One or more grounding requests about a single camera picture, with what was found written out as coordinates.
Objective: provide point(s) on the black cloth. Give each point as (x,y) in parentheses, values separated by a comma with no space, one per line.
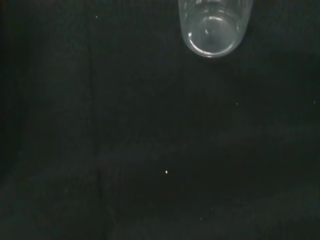
(150,137)

